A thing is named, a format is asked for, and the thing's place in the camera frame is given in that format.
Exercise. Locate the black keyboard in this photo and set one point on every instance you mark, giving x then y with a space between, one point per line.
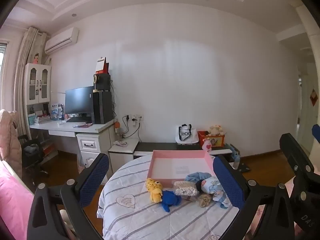
77 120

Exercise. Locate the white glass-door cabinet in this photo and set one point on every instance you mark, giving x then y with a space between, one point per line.
27 85

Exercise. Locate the low black and white cabinet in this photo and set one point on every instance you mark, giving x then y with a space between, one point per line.
160 146

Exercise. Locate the printed pouch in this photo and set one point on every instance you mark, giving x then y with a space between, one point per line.
120 143

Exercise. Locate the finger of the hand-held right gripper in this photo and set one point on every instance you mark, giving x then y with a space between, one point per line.
317 131
295 152

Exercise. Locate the pink jacket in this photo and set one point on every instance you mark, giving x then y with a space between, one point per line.
8 135

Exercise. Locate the pink bed cover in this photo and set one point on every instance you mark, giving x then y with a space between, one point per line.
12 200

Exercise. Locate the white air conditioner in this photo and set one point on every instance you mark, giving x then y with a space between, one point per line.
61 40

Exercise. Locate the white desk with drawers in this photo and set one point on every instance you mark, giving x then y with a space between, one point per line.
97 130

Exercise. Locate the yellow knit toy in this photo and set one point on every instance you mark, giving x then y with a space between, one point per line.
155 191

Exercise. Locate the light blue towel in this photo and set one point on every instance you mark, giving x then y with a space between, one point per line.
197 177

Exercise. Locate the small orange bottle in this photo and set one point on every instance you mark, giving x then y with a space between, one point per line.
117 126

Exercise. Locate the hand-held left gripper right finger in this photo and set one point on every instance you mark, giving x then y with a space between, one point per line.
227 180

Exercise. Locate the black office chair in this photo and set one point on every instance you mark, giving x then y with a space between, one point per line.
31 155

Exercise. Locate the white tote bag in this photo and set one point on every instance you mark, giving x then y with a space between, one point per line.
186 135

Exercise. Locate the red door ornament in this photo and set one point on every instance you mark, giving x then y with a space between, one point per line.
313 95

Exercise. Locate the cream plush toy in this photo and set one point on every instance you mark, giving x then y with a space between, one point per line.
215 130

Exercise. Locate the red toy box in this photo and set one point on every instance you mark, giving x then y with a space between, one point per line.
217 141

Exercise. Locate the striped white quilt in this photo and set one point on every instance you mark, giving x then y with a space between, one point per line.
140 220

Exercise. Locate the printed light blue cloth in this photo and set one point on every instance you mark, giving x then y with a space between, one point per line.
212 187

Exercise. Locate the red and white box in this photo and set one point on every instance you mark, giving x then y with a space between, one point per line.
101 66

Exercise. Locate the beige knit item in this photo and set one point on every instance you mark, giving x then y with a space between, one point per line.
205 200

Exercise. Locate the window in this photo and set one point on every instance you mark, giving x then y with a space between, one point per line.
3 52

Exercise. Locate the stack of books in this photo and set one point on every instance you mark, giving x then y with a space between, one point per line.
42 120

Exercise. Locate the black speaker box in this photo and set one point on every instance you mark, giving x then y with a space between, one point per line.
103 81

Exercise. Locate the white wall socket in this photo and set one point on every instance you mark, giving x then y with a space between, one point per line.
136 117

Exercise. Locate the black computer monitor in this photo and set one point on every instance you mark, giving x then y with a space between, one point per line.
78 100

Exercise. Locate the pink plush toy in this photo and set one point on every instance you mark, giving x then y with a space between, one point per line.
207 145

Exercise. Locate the pink box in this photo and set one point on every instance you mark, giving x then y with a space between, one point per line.
175 170

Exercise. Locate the small white cabinet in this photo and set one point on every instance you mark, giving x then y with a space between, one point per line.
122 160

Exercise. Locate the blue knit toy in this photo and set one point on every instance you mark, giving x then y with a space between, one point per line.
170 200

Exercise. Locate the blue and white packet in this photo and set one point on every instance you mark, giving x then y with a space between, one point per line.
56 111

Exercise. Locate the black floor scale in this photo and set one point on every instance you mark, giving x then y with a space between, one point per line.
243 167

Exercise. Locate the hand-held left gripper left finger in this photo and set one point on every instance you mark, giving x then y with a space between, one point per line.
92 177

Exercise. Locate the black computer tower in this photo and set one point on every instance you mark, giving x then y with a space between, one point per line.
102 107

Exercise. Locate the cream knit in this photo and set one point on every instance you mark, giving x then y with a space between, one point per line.
186 188

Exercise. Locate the white door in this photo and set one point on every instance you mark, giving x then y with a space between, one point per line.
308 120

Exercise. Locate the small doll figure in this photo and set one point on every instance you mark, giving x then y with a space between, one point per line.
36 58

